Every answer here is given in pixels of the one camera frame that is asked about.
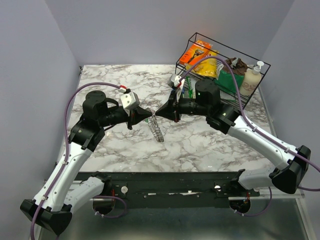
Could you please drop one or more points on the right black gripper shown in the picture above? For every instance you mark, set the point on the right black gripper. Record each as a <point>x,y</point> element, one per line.
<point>171,110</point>

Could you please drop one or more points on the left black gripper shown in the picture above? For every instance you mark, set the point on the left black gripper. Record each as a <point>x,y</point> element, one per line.
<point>134,117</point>

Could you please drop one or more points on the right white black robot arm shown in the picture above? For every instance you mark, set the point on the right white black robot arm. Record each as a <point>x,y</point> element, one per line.
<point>288,168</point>

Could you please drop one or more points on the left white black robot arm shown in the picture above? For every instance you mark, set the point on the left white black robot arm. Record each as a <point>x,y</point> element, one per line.
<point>53,206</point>

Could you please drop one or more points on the green white snack packet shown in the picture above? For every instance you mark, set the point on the green white snack packet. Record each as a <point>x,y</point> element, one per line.
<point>190,87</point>

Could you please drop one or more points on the yellow chips bag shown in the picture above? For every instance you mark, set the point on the yellow chips bag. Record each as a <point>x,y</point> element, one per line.
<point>208,67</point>

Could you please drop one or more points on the green brown paper bag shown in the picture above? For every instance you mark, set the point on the green brown paper bag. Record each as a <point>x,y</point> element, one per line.
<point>225,79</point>

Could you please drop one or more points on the orange razor box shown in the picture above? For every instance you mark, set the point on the orange razor box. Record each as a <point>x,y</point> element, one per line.
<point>195,53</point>

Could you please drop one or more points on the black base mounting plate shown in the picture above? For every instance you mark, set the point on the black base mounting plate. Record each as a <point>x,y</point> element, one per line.
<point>161,190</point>

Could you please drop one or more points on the cream pump lotion bottle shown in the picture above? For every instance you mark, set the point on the cream pump lotion bottle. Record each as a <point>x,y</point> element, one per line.
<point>251,79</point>

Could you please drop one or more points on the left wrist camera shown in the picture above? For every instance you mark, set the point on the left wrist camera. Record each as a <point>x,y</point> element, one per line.
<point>130,100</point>

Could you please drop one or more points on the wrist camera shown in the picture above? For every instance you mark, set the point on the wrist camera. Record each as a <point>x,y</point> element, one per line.
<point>130,100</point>
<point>176,82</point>

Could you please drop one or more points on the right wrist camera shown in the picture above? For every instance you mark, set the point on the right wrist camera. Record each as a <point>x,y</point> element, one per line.
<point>176,82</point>

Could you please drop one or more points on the black wire shelf rack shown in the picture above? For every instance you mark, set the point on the black wire shelf rack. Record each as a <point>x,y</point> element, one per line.
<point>224,52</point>

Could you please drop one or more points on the aluminium extrusion rail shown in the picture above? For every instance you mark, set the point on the aluminium extrusion rail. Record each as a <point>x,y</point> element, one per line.
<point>263,193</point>

